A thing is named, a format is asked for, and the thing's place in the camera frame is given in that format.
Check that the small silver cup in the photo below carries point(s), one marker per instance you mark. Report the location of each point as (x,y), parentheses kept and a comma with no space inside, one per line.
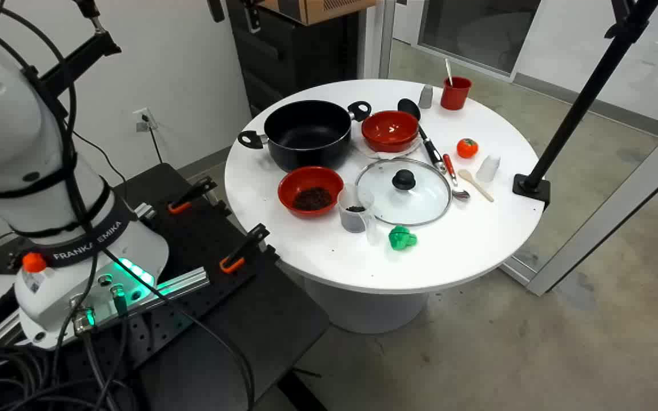
(354,221)

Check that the red bowl with dark beans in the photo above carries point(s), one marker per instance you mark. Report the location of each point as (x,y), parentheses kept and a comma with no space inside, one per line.
(291,185)

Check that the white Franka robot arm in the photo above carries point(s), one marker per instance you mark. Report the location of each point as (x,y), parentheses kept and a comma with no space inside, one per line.
(10,137)

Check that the black cooking pot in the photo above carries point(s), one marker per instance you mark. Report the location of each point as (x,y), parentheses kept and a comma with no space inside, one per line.
(306,137)

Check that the glass pot lid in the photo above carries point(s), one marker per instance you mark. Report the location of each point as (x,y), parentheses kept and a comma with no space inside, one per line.
(420,199)

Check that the red cup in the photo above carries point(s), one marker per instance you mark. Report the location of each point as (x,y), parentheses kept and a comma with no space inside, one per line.
(455,95)

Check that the white stick in cup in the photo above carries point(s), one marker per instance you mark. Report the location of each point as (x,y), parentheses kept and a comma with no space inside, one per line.
(449,69)

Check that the dark beans pile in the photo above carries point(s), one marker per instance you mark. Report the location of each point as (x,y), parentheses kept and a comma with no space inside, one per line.
(310,199)

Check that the green toy vegetable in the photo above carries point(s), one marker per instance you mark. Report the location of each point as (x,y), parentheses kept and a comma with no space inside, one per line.
(401,238)

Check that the black orange clamp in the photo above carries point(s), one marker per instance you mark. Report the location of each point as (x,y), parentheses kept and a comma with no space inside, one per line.
(192,197)
(244,246)

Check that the empty red bowl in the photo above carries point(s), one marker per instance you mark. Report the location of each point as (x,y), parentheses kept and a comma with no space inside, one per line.
(389,130)

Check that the black ladle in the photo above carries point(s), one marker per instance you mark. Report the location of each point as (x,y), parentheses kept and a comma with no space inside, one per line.
(409,109)

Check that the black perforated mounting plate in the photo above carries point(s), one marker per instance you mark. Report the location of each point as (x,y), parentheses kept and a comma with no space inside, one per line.
(267,321)

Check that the wooden spoon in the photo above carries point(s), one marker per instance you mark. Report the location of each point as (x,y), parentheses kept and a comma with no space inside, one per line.
(467,176)

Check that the gray shaker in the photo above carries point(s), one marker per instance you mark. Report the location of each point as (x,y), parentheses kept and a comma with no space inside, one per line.
(426,96)

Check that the orange toy tomato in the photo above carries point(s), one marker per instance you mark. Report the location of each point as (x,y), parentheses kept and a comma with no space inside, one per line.
(467,146)

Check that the white shaker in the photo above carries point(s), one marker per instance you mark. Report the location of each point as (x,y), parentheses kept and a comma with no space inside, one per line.
(486,170)

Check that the black tripod pole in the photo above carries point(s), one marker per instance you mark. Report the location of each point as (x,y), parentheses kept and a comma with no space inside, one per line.
(587,92)

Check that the orange cap button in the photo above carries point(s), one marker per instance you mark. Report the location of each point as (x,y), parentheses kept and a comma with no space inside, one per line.
(32,264)

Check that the white table pedestal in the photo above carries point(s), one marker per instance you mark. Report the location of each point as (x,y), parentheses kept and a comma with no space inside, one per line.
(366,310)

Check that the aluminium rail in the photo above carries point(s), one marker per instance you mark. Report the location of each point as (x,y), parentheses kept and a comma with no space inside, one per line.
(184,279)

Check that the white wall outlet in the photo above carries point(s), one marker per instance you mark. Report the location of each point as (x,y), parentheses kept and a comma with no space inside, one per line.
(142,120)

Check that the gray door frame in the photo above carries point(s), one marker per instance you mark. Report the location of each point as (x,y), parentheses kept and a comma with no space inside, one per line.
(610,214)

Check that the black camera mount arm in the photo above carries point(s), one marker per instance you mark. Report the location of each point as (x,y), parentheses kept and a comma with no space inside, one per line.
(77,59)

